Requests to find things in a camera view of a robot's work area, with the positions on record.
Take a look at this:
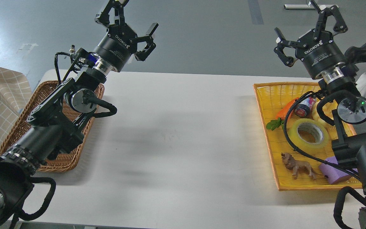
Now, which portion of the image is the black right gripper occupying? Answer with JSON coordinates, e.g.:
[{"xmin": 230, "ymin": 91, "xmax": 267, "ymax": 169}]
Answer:
[{"xmin": 274, "ymin": 0, "xmax": 348, "ymax": 80}]

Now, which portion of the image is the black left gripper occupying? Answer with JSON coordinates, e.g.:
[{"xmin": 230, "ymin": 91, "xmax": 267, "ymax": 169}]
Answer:
[{"xmin": 93, "ymin": 0, "xmax": 159, "ymax": 73}]

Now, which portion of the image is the yellow tape roll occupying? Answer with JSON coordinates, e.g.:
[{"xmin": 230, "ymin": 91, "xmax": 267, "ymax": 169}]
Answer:
[{"xmin": 288, "ymin": 118, "xmax": 329, "ymax": 153}]

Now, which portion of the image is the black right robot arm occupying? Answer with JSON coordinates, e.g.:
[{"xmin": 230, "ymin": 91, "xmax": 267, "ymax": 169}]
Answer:
[{"xmin": 274, "ymin": 0, "xmax": 366, "ymax": 229}]

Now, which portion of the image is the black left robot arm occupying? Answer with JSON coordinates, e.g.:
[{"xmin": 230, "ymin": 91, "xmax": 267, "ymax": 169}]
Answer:
[{"xmin": 0, "ymin": 0, "xmax": 158, "ymax": 228}]

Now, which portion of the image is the small drink can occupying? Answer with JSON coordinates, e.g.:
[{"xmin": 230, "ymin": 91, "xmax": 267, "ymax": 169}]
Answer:
[{"xmin": 294, "ymin": 97, "xmax": 316, "ymax": 118}]

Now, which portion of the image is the brown wicker basket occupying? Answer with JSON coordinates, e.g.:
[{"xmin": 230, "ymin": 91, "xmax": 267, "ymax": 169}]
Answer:
[{"xmin": 0, "ymin": 79, "xmax": 97, "ymax": 172}]

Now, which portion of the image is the orange toy carrot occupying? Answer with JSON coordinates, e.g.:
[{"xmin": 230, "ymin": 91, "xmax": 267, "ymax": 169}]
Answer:
[{"xmin": 265, "ymin": 97, "xmax": 299, "ymax": 131}]

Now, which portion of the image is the yellow plastic basket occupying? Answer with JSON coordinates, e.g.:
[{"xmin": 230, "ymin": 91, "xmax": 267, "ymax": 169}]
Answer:
[{"xmin": 253, "ymin": 82, "xmax": 362, "ymax": 191}]

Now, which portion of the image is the brown toy lion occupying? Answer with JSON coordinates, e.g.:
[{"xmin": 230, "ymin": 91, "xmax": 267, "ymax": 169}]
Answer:
[{"xmin": 281, "ymin": 152, "xmax": 324, "ymax": 181}]

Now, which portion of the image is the purple foam block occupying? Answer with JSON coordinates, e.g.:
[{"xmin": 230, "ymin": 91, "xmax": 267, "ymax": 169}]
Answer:
[{"xmin": 318, "ymin": 163, "xmax": 352, "ymax": 185}]

